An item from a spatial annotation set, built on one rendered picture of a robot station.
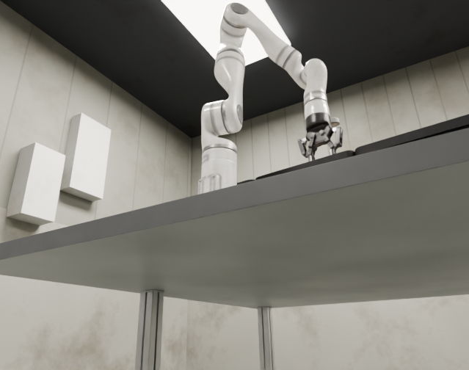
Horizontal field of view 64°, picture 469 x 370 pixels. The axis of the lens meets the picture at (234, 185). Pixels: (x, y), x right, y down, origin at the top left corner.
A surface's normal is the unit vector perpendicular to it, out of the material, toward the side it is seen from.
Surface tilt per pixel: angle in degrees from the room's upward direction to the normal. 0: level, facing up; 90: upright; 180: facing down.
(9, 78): 90
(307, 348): 90
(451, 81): 90
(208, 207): 90
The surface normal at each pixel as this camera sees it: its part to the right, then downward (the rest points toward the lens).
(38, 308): 0.87, -0.22
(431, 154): -0.50, -0.33
